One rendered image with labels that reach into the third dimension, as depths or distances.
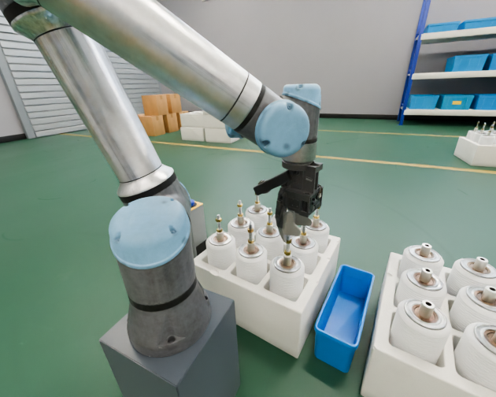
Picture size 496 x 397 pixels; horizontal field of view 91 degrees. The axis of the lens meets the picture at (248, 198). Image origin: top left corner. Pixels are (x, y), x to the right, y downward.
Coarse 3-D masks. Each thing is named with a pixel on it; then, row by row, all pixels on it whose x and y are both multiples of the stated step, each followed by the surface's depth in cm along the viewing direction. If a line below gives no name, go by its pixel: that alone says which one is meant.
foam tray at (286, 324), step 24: (336, 240) 89; (336, 264) 95; (216, 288) 78; (240, 288) 71; (264, 288) 69; (312, 288) 68; (240, 312) 75; (264, 312) 69; (288, 312) 63; (312, 312) 72; (264, 336) 73; (288, 336) 67
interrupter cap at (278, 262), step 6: (276, 258) 69; (282, 258) 69; (294, 258) 69; (276, 264) 67; (282, 264) 68; (294, 264) 67; (300, 264) 67; (282, 270) 65; (288, 270) 65; (294, 270) 65
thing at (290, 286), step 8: (272, 264) 68; (272, 272) 66; (280, 272) 65; (296, 272) 65; (304, 272) 67; (272, 280) 67; (280, 280) 65; (288, 280) 64; (296, 280) 65; (272, 288) 68; (280, 288) 66; (288, 288) 65; (296, 288) 66; (288, 296) 66; (296, 296) 67
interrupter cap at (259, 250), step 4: (244, 244) 76; (256, 244) 76; (260, 244) 76; (240, 248) 74; (244, 248) 74; (256, 248) 74; (260, 248) 74; (240, 252) 72; (244, 252) 72; (248, 252) 73; (256, 252) 72; (260, 252) 72; (244, 256) 71; (248, 256) 71; (252, 256) 71; (256, 256) 70
